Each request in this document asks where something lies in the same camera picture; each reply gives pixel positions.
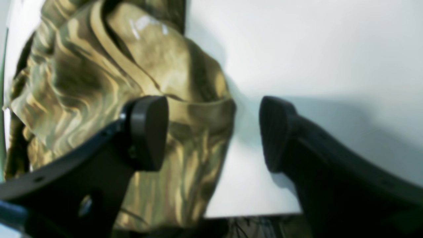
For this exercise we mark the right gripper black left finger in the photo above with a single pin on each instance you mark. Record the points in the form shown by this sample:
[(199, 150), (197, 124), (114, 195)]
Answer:
[(80, 194)]

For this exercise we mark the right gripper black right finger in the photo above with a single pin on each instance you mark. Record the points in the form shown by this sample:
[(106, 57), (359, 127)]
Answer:
[(341, 194)]

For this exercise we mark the camouflage t-shirt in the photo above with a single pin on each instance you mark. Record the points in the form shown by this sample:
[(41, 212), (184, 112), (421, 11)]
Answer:
[(84, 62)]

